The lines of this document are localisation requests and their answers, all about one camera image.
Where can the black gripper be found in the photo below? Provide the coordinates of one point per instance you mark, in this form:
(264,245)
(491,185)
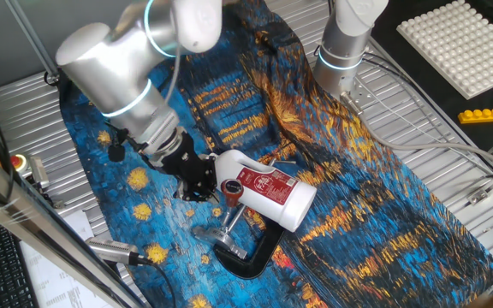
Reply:
(184,160)

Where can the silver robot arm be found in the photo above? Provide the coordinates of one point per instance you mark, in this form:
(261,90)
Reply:
(114,68)

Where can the silver metal lever base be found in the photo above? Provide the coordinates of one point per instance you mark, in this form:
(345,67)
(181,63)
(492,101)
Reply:
(223,239)

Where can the black C-clamp with screw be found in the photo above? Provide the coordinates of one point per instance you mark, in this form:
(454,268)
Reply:
(251,267)

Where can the white bottle with red label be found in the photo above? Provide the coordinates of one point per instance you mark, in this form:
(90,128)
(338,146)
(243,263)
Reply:
(298,209)

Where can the starry night painted cloth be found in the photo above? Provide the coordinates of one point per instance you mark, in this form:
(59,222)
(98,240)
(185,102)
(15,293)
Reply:
(358,239)

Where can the printed paper sheet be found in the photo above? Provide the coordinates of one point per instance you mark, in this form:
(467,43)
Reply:
(58,286)

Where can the red emergency stop button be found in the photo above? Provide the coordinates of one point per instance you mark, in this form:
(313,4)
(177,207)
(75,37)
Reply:
(17,161)

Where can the black table mat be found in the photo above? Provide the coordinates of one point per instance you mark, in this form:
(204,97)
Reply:
(426,107)

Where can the yellow toy brick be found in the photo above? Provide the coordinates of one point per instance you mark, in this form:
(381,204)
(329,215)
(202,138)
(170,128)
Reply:
(479,116)

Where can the white studded baseplate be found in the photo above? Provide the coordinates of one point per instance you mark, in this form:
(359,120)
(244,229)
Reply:
(456,47)

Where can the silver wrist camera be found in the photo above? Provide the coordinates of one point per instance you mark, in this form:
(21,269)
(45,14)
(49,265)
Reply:
(161,139)

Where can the silver camera with ridged body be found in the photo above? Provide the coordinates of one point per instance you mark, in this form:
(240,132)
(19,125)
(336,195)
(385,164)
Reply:
(109,250)

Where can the aluminium frame bar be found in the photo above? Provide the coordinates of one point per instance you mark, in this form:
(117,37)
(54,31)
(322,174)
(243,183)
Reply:
(37,222)

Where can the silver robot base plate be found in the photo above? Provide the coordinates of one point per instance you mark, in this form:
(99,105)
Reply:
(363,92)

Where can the grey metal post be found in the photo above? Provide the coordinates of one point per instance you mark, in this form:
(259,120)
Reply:
(28,38)

